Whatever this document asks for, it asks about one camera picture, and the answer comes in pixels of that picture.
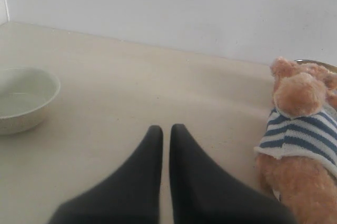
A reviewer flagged beige teddy bear striped sweater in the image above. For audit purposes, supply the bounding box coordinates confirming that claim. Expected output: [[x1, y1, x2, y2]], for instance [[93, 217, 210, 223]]
[[254, 57, 336, 223]]

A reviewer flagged steel bowl of yellow grain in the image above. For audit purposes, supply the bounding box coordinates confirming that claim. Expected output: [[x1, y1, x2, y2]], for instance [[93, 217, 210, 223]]
[[295, 59, 337, 73]]

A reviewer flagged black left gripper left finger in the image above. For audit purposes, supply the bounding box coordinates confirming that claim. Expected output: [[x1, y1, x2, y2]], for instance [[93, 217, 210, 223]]
[[49, 125, 163, 223]]

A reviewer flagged pale green empty bowl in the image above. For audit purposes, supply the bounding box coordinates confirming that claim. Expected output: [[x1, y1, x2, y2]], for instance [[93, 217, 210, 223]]
[[1, 66, 61, 135]]

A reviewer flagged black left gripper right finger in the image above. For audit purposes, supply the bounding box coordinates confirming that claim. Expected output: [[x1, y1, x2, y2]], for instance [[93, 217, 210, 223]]
[[169, 124, 296, 224]]

